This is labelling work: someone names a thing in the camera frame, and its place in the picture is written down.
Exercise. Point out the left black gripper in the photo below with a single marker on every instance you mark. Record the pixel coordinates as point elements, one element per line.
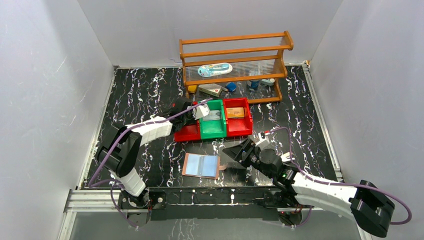
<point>185,115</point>

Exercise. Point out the wooden shelf rack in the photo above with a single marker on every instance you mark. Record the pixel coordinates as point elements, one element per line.
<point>246,64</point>

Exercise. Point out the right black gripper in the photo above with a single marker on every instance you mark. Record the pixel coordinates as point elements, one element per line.
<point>236,151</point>

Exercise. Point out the orange credit card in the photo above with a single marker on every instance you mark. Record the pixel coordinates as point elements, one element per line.
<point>235,112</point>

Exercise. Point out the black base frame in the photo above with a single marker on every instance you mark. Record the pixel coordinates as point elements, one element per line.
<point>266,203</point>

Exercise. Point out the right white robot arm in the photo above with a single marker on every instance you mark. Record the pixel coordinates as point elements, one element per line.
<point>363,203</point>

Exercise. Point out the green plastic bin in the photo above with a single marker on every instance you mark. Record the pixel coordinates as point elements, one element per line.
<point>214,128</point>

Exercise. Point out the blue white oval package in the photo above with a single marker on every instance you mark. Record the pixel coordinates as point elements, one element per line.
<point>216,69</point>

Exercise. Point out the yellow small object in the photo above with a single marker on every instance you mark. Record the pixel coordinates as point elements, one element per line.
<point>192,89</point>

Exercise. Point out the grey credit card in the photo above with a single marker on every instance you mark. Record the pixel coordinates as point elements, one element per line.
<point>213,115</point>

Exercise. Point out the teal white tube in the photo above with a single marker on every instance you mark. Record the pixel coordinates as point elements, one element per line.
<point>268,81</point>

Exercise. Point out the red bin with orange card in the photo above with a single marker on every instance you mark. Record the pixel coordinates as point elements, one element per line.
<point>239,121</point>

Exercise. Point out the red bin with dark card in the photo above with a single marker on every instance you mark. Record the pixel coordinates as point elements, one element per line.
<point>188,133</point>

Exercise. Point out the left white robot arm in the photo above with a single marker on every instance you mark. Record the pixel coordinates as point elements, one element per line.
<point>119,150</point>

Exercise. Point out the pink leather card holder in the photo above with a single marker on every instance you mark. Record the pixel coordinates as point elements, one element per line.
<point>202,166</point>

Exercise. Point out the blue cup on shelf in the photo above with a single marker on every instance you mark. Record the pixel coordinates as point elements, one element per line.
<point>253,84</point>

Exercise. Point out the blue small object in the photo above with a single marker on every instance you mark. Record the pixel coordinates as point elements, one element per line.
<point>231,87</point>

